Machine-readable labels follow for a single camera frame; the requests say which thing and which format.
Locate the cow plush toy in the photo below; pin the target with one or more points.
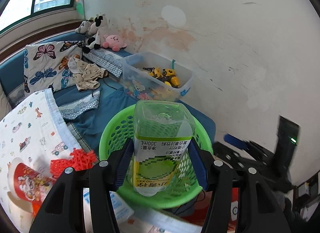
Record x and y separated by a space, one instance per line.
94 30

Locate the orange snack wrapper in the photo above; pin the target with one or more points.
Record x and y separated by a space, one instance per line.
36 207

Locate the blue white milk carton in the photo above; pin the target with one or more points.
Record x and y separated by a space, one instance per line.
121 209

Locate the beige crumpled cloth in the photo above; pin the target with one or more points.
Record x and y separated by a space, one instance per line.
86 75

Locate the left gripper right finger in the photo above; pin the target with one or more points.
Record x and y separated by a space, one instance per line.
257 210

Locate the pink plush toy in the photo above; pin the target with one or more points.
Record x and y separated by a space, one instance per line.
114 42

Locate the clear plastic toy box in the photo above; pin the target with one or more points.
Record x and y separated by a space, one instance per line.
148 76

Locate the green plastic mesh basket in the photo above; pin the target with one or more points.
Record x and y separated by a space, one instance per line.
183 186

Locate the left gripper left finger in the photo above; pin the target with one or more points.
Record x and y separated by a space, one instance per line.
63 207

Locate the yellow toy truck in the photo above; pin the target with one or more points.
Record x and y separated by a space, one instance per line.
167 76

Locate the red snack cup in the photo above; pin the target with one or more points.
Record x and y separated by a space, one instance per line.
28 184

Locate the beige paper cup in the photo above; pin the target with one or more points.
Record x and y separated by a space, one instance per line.
20 213

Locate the blue patterned folded blanket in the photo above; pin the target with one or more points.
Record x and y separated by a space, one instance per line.
107 59

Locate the butterfly print pillow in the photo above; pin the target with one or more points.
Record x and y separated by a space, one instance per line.
46 65

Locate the green yellow juice bottle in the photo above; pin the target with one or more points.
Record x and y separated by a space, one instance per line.
162 133

